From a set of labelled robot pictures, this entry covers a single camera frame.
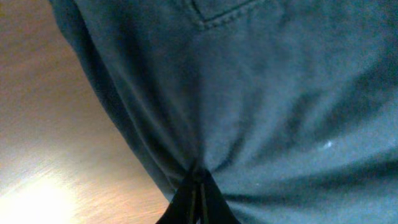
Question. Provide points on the navy blue garment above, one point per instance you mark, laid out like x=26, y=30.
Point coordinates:
x=290, y=105

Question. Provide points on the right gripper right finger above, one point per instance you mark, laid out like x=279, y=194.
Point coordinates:
x=213, y=207

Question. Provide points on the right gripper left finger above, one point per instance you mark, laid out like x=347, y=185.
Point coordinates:
x=182, y=208

